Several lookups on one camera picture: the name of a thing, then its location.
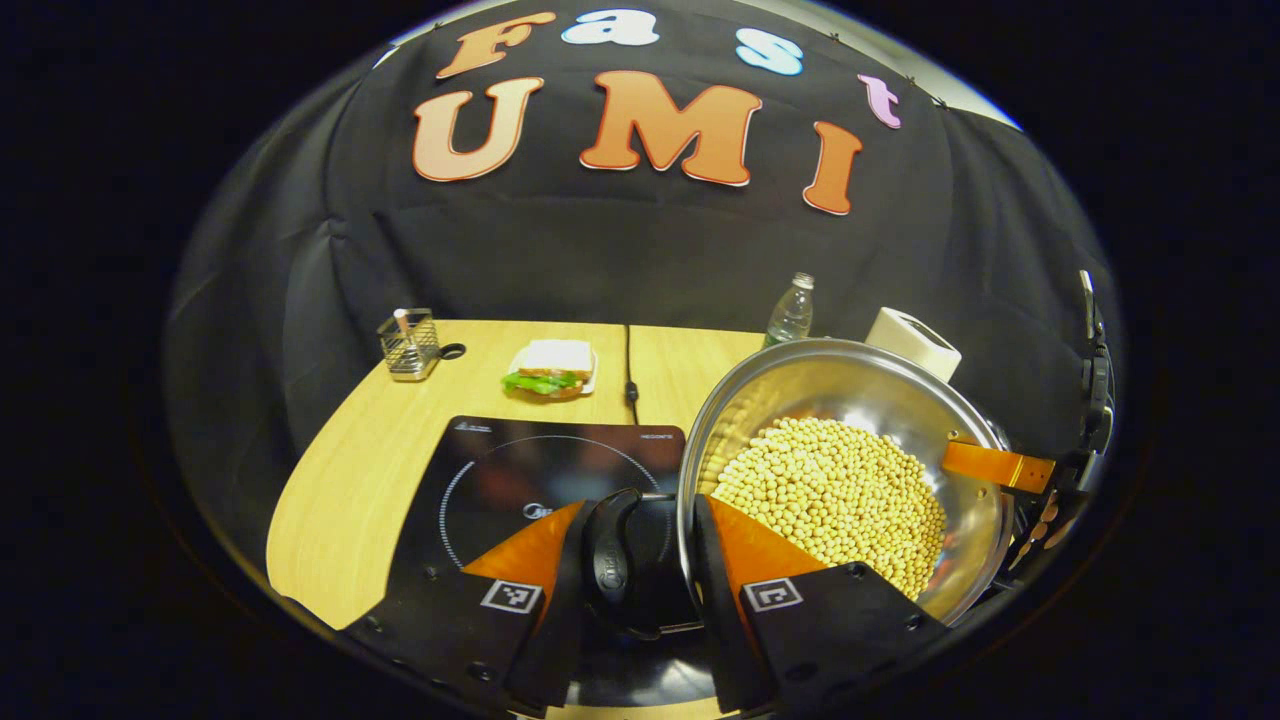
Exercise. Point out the toy sandwich with lettuce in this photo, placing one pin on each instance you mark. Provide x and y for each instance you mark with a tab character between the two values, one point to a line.
550	368

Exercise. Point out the stainless steel pot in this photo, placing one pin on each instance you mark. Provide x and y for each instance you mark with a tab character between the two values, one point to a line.
850	385

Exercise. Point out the black induction cooktop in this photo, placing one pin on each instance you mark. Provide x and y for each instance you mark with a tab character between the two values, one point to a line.
500	480

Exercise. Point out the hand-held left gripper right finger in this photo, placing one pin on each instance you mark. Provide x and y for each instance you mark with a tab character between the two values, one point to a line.
850	620

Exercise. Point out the pile of soybeans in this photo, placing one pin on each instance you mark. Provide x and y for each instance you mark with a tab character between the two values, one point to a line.
830	490

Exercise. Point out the white toaster appliance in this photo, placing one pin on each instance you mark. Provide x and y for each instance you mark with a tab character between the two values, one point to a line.
915	340

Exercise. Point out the clear plastic water bottle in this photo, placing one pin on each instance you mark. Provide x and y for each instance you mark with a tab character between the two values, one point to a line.
790	315

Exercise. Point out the black backdrop cloth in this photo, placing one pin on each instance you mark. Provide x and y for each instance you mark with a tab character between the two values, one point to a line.
560	250

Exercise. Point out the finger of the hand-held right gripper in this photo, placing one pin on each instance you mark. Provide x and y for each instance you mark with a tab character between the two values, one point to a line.
1000	466

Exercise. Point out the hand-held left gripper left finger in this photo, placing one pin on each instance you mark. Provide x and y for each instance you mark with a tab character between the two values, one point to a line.
450	625

